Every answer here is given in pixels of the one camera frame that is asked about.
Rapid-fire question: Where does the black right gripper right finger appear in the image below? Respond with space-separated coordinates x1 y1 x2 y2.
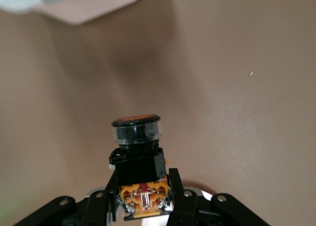
167 167 270 226

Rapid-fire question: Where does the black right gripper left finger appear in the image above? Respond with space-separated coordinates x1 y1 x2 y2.
14 170 119 226

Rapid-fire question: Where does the orange push-button switch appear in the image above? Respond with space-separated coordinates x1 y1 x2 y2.
108 113 174 221

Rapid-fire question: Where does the white lidded storage box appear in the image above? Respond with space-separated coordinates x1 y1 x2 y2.
0 0 147 26

